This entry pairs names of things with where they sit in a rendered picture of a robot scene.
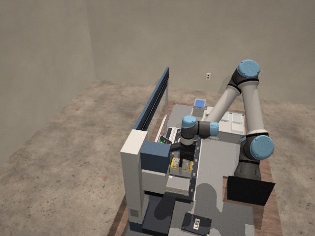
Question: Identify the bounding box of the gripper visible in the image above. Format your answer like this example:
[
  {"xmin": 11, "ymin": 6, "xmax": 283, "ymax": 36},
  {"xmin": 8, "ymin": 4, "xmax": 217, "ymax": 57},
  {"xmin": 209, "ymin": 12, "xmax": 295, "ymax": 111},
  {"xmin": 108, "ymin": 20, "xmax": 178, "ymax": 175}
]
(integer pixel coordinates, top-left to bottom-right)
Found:
[{"xmin": 179, "ymin": 141, "xmax": 196, "ymax": 174}]

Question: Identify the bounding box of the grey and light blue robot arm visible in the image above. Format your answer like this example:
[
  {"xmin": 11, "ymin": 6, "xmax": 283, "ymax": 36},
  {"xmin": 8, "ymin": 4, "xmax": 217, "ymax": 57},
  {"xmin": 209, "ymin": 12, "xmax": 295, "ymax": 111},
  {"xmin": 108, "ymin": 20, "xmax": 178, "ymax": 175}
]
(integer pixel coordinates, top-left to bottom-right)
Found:
[{"xmin": 171, "ymin": 59, "xmax": 274, "ymax": 181}]

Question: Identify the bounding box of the yellow tip rack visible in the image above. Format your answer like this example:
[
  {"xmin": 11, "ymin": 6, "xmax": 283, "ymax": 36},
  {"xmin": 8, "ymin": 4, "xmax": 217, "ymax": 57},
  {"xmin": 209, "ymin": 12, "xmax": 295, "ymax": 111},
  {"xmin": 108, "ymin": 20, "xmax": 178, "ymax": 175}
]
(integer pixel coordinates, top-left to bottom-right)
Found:
[{"xmin": 170, "ymin": 158, "xmax": 193, "ymax": 177}]

